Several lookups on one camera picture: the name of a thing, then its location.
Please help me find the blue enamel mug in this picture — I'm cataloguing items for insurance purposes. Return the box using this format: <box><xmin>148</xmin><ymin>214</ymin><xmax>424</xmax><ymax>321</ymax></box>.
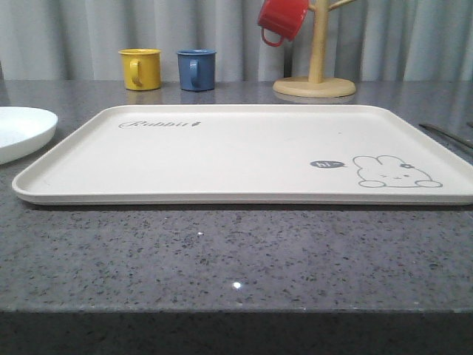
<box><xmin>177</xmin><ymin>49</ymin><xmax>217</xmax><ymax>92</ymax></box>

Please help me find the white round plate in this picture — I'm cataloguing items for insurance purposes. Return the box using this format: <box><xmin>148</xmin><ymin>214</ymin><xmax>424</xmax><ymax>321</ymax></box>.
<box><xmin>1</xmin><ymin>106</ymin><xmax>58</xmax><ymax>164</ymax></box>

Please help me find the yellow enamel mug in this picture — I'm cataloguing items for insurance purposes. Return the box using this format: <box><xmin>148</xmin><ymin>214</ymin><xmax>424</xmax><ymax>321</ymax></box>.
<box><xmin>119</xmin><ymin>48</ymin><xmax>161</xmax><ymax>91</ymax></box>

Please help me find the wooden mug tree stand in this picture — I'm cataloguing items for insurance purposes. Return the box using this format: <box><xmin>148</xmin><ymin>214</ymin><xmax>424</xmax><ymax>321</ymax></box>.
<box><xmin>273</xmin><ymin>1</ymin><xmax>356</xmax><ymax>98</ymax></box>

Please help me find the cream rabbit serving tray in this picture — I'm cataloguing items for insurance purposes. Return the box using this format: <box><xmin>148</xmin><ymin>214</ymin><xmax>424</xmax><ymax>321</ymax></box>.
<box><xmin>12</xmin><ymin>105</ymin><xmax>472</xmax><ymax>205</ymax></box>

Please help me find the silver metal chopstick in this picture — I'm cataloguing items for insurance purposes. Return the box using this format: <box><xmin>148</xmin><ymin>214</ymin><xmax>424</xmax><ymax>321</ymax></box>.
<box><xmin>418</xmin><ymin>124</ymin><xmax>473</xmax><ymax>149</ymax></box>

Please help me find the red enamel mug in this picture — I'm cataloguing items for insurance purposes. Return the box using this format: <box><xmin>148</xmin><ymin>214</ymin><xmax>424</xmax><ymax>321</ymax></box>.
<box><xmin>257</xmin><ymin>0</ymin><xmax>310</xmax><ymax>47</ymax></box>

